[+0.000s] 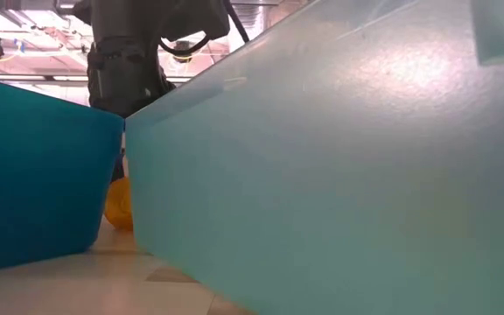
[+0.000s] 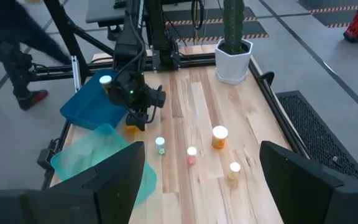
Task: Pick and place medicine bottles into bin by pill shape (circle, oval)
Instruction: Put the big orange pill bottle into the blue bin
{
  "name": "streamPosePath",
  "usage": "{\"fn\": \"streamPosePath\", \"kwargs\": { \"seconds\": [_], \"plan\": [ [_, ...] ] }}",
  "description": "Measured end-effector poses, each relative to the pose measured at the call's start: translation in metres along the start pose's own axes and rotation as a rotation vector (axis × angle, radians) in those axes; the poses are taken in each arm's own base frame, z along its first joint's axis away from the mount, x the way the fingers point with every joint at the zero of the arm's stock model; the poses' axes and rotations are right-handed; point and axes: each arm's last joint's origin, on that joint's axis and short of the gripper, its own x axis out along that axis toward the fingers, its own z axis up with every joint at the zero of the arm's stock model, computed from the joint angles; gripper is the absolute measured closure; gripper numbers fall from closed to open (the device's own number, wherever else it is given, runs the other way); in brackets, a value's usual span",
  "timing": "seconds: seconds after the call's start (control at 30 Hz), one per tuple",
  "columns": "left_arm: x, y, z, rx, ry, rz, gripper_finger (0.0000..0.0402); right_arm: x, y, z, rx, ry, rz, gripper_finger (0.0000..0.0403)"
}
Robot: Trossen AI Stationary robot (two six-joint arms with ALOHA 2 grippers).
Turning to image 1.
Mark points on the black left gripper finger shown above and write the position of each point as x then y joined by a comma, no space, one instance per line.
118,166

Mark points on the dark blue plastic bin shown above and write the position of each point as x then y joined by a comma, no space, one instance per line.
37,175

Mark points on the translucent green plastic bin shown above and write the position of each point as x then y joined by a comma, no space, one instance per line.
322,175

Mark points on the silver ribbed ventilation duct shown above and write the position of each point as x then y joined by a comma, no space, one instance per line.
256,13

